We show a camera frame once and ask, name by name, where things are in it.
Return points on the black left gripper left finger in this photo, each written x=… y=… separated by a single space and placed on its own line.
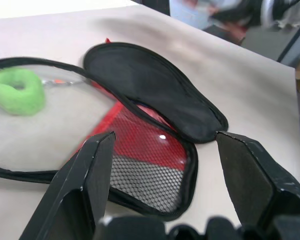
x=75 y=190

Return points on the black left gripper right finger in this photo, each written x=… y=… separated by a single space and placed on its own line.
x=255 y=182

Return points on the black red paddle case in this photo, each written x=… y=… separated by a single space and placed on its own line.
x=155 y=85

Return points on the person in light blue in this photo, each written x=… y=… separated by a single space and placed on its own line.
x=187 y=12

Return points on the grey metal frame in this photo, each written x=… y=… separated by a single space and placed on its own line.
x=291 y=43

